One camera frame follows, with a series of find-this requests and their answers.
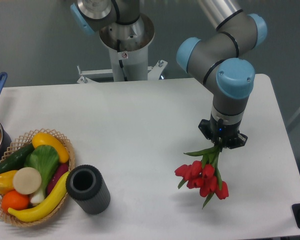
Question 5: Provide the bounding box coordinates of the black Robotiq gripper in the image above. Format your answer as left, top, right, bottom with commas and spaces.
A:
198, 110, 248, 152

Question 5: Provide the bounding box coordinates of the red tulip bouquet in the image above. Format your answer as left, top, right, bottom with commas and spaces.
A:
174, 144, 230, 207

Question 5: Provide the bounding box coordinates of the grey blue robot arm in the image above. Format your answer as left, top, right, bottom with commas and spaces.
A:
70, 0, 268, 151

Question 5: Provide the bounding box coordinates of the dark grey ribbed vase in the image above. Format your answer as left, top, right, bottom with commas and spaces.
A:
65, 164, 111, 215

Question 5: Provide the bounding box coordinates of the purple sweet potato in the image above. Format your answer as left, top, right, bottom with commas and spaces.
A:
46, 163, 69, 196

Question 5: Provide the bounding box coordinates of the green bok choy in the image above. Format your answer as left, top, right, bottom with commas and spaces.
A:
24, 145, 59, 206

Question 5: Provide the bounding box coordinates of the yellow squash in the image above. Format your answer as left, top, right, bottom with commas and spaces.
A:
31, 132, 70, 164

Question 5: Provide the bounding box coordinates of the woven wicker basket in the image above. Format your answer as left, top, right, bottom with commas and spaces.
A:
0, 128, 75, 227

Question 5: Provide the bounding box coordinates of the beige round disc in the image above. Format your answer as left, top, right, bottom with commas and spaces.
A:
12, 167, 42, 195

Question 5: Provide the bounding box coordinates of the yellow banana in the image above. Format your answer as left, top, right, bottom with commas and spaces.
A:
8, 171, 70, 223

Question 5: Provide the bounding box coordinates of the green cucumber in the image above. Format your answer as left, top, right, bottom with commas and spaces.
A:
0, 143, 35, 174

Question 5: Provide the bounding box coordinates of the orange fruit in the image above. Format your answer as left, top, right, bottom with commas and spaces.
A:
1, 190, 30, 214

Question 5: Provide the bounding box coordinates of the yellow bell pepper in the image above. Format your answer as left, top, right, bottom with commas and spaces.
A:
0, 170, 18, 195

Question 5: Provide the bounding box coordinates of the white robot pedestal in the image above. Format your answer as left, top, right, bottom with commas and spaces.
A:
77, 13, 168, 84

